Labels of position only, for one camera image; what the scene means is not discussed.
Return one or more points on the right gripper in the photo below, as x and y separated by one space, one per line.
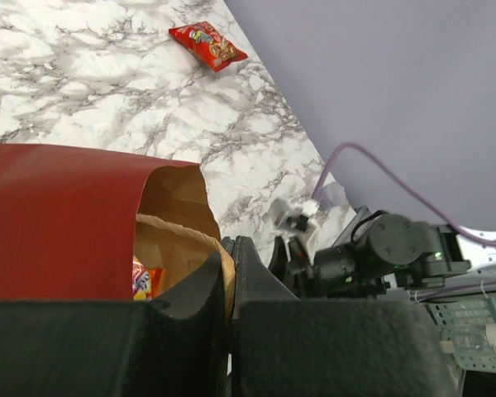
332 273

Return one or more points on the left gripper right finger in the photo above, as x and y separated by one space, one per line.
285 346

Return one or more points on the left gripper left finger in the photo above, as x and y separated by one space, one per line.
170 346

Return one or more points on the orange Fox's fruits candy bag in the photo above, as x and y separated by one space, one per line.
146 283

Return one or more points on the red paper bag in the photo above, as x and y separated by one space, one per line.
72 219

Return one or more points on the red snack packet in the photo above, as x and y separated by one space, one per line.
207 44

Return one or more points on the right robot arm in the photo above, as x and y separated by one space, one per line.
420 256

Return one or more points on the small plastic cup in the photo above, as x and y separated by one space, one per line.
330 196

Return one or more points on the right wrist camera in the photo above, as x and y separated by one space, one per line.
300 221

